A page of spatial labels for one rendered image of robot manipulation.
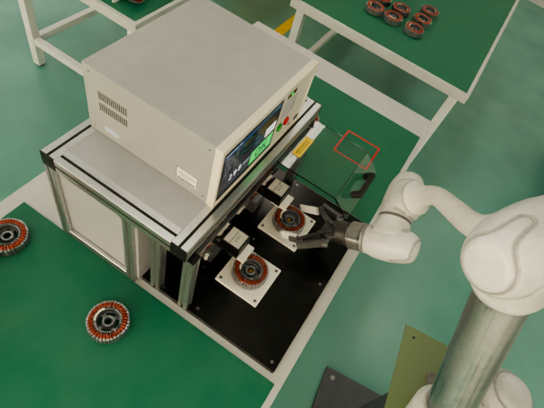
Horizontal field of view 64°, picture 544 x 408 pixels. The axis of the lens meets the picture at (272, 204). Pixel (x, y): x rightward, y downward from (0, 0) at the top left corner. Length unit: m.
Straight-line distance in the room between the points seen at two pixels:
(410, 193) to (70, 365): 1.03
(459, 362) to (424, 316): 1.54
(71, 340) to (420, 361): 1.02
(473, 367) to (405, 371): 0.52
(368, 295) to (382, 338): 0.23
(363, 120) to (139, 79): 1.21
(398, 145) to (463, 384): 1.21
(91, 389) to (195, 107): 0.76
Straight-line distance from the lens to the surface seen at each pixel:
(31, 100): 2.97
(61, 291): 1.38
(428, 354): 1.53
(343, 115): 2.00
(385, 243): 1.29
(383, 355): 2.33
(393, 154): 1.95
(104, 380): 1.28
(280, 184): 1.40
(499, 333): 0.91
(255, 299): 1.34
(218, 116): 0.98
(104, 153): 1.16
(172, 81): 1.05
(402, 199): 1.32
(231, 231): 1.27
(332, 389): 2.16
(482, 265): 0.76
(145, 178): 1.11
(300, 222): 1.47
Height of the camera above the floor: 1.99
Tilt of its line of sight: 52 degrees down
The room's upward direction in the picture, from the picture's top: 22 degrees clockwise
